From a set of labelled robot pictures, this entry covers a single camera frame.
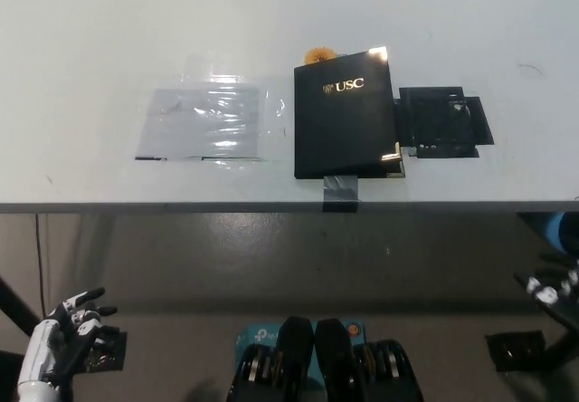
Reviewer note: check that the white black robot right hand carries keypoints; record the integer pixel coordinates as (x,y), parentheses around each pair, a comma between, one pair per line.
(549,291)

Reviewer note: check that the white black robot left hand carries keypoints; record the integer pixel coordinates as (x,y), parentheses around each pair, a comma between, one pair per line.
(43,352)

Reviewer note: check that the black USC diary folder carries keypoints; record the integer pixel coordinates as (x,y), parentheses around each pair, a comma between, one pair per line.
(344,126)

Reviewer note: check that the black robot right body block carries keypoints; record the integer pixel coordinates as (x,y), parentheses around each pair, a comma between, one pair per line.
(335,352)

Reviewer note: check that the black table leg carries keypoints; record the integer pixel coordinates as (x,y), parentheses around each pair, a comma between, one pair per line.
(16,304)

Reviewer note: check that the blue round object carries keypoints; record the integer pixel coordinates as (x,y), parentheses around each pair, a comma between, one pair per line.
(558,232)

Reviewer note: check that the black floor tape patch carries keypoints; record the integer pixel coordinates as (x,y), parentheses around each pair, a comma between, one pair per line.
(108,352)
(515,350)

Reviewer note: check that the black flat plastic tray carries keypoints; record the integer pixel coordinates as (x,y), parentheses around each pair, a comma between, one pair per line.
(439,121)

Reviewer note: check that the teal TP-Link box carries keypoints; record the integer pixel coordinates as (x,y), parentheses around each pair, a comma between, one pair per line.
(260,334)

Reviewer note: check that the clear plastic sheet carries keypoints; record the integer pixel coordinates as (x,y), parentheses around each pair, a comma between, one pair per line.
(203,121)

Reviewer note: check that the grey duct tape strip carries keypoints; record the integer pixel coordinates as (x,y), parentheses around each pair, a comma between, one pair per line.
(341,191)

